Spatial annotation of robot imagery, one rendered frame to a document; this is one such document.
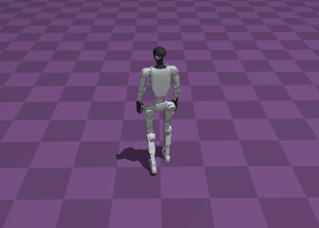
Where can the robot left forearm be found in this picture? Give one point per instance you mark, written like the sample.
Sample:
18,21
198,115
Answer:
139,96

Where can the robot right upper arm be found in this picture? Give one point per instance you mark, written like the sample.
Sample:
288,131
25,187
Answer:
175,77

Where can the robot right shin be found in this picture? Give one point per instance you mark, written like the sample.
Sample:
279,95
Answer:
167,141

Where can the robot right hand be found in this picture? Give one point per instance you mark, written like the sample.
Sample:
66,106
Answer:
175,102

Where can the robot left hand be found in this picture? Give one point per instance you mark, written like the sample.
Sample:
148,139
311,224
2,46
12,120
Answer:
139,107

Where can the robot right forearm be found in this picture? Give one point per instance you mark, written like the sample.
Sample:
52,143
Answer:
175,94

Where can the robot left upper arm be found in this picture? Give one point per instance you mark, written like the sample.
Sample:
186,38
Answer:
145,72

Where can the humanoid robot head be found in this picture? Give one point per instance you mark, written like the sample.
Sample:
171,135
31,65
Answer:
161,52

